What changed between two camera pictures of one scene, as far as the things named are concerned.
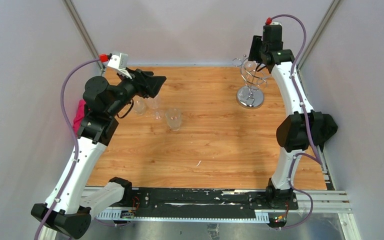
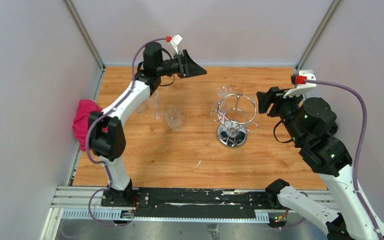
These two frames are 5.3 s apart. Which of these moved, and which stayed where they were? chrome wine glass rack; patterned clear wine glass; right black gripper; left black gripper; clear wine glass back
Moved: chrome wine glass rack; left black gripper; right black gripper; clear wine glass back
Stayed: patterned clear wine glass
